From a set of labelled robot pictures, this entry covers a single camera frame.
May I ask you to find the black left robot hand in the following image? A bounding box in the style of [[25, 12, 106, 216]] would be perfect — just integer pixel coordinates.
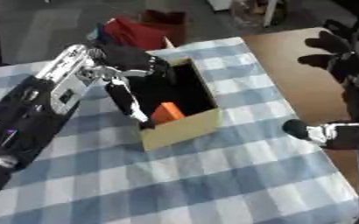
[[90, 43, 173, 130]]

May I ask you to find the orange block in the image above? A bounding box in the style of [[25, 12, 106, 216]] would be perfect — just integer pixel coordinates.
[[149, 101, 187, 125]]

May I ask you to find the red bag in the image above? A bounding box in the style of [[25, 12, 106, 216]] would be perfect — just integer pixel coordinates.
[[101, 16, 189, 53]]

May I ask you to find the tan cardboard box black inside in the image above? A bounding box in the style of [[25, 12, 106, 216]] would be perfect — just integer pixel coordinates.
[[116, 57, 224, 152]]

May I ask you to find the white furniture leg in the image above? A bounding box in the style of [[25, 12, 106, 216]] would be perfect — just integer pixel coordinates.
[[260, 0, 283, 20]]

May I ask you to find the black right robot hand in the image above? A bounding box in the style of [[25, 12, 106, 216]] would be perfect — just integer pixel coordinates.
[[280, 28, 359, 151]]

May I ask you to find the dark brown open bag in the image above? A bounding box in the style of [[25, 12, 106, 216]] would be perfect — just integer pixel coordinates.
[[137, 9, 189, 29]]

